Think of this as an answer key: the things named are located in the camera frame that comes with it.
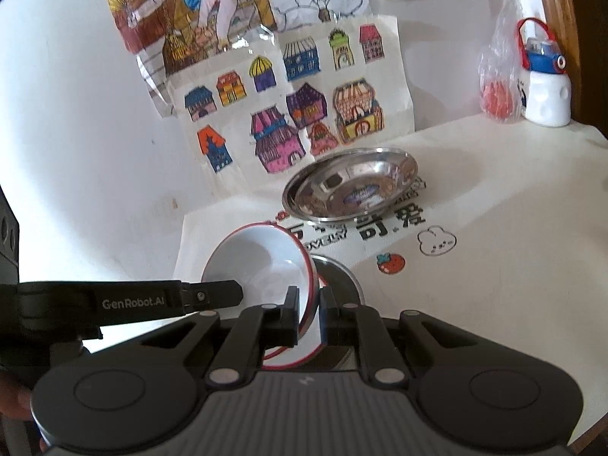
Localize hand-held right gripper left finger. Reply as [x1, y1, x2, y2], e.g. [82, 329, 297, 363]
[138, 286, 301, 388]

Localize steel bowl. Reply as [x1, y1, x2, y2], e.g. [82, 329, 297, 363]
[304, 255, 366, 372]

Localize wooden frame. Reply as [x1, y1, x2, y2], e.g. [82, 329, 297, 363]
[531, 0, 584, 122]

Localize coloured drawing of figures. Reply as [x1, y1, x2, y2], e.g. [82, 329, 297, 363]
[94, 0, 377, 118]

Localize clear plastic bag, red contents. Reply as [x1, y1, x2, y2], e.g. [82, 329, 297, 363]
[478, 0, 528, 125]

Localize white bowl with red rim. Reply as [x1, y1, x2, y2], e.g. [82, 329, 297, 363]
[200, 222, 317, 372]

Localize white printed tablecloth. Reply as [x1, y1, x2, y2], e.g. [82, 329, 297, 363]
[172, 115, 608, 448]

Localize deep steel plate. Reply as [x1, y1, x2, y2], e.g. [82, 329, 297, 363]
[282, 147, 420, 223]

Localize person's left hand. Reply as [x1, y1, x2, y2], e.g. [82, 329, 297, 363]
[0, 371, 34, 421]

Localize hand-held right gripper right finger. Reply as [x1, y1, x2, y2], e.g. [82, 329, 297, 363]
[319, 286, 476, 386]

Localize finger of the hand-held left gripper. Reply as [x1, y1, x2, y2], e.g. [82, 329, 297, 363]
[180, 279, 244, 315]

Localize drawing of coloured houses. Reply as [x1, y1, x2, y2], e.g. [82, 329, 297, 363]
[168, 13, 417, 187]

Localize white bottle with blue lid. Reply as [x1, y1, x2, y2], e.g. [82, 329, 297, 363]
[516, 17, 573, 128]

